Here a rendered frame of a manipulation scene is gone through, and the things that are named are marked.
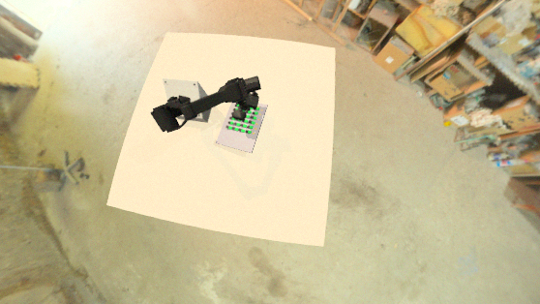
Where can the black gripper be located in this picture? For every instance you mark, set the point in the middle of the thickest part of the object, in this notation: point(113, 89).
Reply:
point(239, 114)

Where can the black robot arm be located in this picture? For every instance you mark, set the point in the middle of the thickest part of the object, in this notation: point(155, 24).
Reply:
point(235, 90)

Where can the light grey switch panel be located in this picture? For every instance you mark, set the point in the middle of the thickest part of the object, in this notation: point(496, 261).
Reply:
point(240, 134)

